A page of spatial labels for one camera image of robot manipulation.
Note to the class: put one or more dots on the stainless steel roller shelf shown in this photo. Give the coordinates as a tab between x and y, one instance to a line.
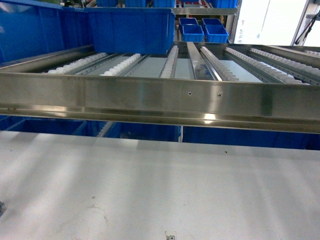
195	84

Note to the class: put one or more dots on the small blue bin rear left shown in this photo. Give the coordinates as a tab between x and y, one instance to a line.
188	21

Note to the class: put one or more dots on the blue bin under shelf left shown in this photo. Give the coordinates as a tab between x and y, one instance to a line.
144	131

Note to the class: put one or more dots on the small blue bin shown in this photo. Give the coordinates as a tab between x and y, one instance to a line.
215	33
192	33
188	21
211	21

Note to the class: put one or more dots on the small blue bin rear right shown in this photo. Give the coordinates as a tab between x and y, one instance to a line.
211	21

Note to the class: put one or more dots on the large blue bin far left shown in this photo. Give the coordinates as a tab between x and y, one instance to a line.
30	28

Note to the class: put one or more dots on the blue bin under shelf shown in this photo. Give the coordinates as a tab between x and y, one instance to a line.
251	138
144	131

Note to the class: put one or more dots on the blue bin under shelf right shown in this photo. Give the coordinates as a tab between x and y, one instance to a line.
251	138

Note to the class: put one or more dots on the small blue bin front left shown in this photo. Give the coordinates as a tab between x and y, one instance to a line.
192	33

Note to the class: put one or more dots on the large blue bin on shelf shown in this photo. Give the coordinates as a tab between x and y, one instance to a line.
147	31

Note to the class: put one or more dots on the small blue bin front right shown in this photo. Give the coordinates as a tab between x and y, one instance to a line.
215	33

